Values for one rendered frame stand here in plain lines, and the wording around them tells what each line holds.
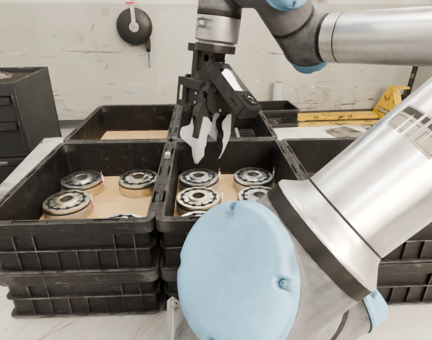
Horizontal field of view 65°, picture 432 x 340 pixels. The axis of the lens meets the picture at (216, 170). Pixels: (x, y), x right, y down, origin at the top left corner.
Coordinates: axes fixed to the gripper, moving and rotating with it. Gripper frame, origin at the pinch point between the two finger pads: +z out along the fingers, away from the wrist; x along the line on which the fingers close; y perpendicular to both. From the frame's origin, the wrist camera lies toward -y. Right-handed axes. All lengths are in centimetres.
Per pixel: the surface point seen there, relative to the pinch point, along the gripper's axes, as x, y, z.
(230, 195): -16.4, 6.4, 15.4
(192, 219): 9.1, -5.6, 8.2
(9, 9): -86, 371, -22
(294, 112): -178, 82, 23
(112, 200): 5.2, 25.9, 19.1
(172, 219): 11.4, -3.2, 8.6
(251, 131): -59, 34, 11
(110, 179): -0.3, 36.1, 18.8
